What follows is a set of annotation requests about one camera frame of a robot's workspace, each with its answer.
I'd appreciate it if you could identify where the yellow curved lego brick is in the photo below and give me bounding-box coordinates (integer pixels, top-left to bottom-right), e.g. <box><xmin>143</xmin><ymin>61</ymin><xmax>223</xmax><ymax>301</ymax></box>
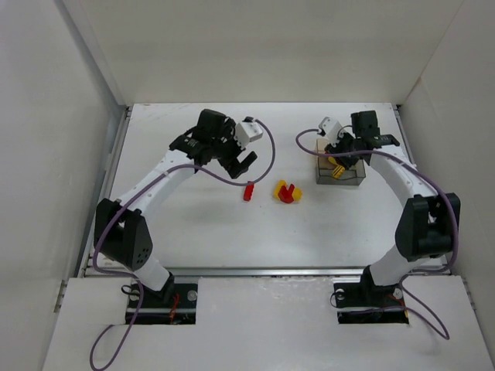
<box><xmin>327</xmin><ymin>157</ymin><xmax>345</xmax><ymax>169</ymax></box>

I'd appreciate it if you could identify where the red rectangular lego brick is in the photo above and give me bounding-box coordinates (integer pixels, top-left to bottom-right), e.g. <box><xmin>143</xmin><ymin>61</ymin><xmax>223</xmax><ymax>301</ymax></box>
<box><xmin>243</xmin><ymin>182</ymin><xmax>254</xmax><ymax>202</ymax></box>

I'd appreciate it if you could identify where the yellow striped lego brick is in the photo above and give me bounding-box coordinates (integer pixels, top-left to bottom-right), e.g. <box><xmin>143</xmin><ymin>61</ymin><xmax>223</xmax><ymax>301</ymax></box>
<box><xmin>332</xmin><ymin>168</ymin><xmax>346</xmax><ymax>179</ymax></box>

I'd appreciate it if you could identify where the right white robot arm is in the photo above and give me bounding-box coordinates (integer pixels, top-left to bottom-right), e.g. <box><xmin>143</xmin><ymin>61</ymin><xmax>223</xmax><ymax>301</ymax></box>
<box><xmin>319</xmin><ymin>111</ymin><xmax>460</xmax><ymax>306</ymax></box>

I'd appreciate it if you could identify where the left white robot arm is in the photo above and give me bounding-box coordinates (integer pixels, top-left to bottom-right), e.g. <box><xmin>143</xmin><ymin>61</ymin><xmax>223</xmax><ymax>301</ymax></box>
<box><xmin>94</xmin><ymin>109</ymin><xmax>263</xmax><ymax>300</ymax></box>

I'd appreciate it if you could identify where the grey transparent container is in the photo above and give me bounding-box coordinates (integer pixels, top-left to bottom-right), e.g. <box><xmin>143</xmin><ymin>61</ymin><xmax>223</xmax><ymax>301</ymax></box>
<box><xmin>316</xmin><ymin>157</ymin><xmax>366</xmax><ymax>186</ymax></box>

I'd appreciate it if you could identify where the yellow lego brick left cluster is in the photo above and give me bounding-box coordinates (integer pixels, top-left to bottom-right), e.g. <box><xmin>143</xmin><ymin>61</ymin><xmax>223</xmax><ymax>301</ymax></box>
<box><xmin>273</xmin><ymin>179</ymin><xmax>287</xmax><ymax>200</ymax></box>

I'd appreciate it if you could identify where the yellow lego brick cluster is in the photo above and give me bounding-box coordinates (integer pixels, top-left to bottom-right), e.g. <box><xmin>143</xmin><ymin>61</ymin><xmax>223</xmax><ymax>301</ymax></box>
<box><xmin>292</xmin><ymin>187</ymin><xmax>302</xmax><ymax>202</ymax></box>
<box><xmin>273</xmin><ymin>179</ymin><xmax>287</xmax><ymax>200</ymax></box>

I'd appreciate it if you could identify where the red lego brick cluster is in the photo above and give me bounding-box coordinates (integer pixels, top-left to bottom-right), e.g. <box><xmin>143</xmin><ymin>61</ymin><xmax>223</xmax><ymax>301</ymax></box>
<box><xmin>279</xmin><ymin>184</ymin><xmax>295</xmax><ymax>204</ymax></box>

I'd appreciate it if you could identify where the yellow lego brick right cluster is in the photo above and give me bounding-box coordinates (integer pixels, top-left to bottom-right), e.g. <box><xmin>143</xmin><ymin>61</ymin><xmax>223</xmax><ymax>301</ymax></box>
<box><xmin>292</xmin><ymin>187</ymin><xmax>302</xmax><ymax>202</ymax></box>

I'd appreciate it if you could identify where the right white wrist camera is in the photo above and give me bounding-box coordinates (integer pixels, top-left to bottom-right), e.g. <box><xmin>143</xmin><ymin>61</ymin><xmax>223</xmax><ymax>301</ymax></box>
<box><xmin>318</xmin><ymin>117</ymin><xmax>343</xmax><ymax>141</ymax></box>

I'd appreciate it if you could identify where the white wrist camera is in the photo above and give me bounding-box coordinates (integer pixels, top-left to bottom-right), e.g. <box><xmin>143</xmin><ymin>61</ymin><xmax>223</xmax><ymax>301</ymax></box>
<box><xmin>234</xmin><ymin>117</ymin><xmax>264</xmax><ymax>149</ymax></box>
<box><xmin>318</xmin><ymin>117</ymin><xmax>343</xmax><ymax>141</ymax></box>

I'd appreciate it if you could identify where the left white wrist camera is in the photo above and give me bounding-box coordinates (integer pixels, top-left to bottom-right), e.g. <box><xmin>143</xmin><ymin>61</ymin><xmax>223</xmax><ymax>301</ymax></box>
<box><xmin>234</xmin><ymin>117</ymin><xmax>264</xmax><ymax>149</ymax></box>

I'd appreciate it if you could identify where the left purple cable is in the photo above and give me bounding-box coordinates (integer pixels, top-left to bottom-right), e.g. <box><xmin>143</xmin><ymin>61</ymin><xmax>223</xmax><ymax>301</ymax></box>
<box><xmin>90</xmin><ymin>118</ymin><xmax>277</xmax><ymax>371</ymax></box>

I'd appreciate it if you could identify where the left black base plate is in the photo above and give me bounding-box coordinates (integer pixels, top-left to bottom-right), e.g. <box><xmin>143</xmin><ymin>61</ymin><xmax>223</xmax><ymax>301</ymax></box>
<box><xmin>134</xmin><ymin>282</ymin><xmax>198</xmax><ymax>325</ymax></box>

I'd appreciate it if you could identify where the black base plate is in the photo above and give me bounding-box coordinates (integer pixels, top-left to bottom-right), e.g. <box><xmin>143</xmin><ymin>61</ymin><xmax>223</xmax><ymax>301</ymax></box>
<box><xmin>134</xmin><ymin>282</ymin><xmax>198</xmax><ymax>325</ymax></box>
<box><xmin>330</xmin><ymin>281</ymin><xmax>409</xmax><ymax>325</ymax></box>

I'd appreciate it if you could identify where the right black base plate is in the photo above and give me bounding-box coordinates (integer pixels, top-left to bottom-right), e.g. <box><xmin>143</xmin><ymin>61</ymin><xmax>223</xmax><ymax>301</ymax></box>
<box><xmin>330</xmin><ymin>281</ymin><xmax>409</xmax><ymax>325</ymax></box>

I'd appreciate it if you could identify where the aluminium rail front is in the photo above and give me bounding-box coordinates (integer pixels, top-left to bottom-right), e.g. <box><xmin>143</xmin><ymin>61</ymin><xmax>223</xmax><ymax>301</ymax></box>
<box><xmin>83</xmin><ymin>265</ymin><xmax>453</xmax><ymax>278</ymax></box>

